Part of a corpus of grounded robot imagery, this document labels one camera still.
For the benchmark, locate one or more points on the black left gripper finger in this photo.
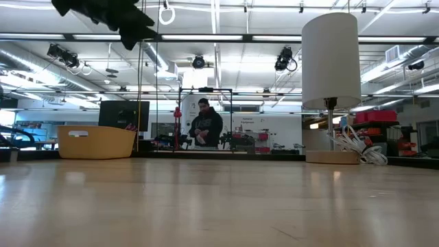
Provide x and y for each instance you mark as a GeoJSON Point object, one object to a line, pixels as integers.
{"type": "Point", "coordinates": [132, 20]}
{"type": "Point", "coordinates": [135, 36]}

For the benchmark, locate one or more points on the black monitor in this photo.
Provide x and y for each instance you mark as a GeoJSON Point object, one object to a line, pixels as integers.
{"type": "Point", "coordinates": [116, 115]}

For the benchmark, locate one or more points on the red hanging tool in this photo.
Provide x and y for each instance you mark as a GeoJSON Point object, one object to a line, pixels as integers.
{"type": "Point", "coordinates": [177, 114]}

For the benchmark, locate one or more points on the yellow plastic bin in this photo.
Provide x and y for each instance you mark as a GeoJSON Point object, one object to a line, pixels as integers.
{"type": "Point", "coordinates": [96, 144]}

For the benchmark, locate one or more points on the person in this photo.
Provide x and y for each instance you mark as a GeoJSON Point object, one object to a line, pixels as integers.
{"type": "Point", "coordinates": [209, 127]}

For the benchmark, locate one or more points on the white shade table lamp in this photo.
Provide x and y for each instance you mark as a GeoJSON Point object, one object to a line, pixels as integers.
{"type": "Point", "coordinates": [331, 61]}

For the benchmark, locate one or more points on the red storage bins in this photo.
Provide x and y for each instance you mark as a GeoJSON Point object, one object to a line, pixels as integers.
{"type": "Point", "coordinates": [375, 116]}

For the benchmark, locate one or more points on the black storage shelf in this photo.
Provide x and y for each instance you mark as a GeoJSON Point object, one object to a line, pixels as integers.
{"type": "Point", "coordinates": [384, 132]}

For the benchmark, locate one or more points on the black mounted camera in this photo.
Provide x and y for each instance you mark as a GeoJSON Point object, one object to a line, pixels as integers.
{"type": "Point", "coordinates": [284, 59]}
{"type": "Point", "coordinates": [65, 57]}
{"type": "Point", "coordinates": [198, 61]}
{"type": "Point", "coordinates": [416, 65]}

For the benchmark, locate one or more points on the black overhead frame beam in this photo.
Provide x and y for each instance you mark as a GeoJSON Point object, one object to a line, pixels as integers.
{"type": "Point", "coordinates": [247, 37]}

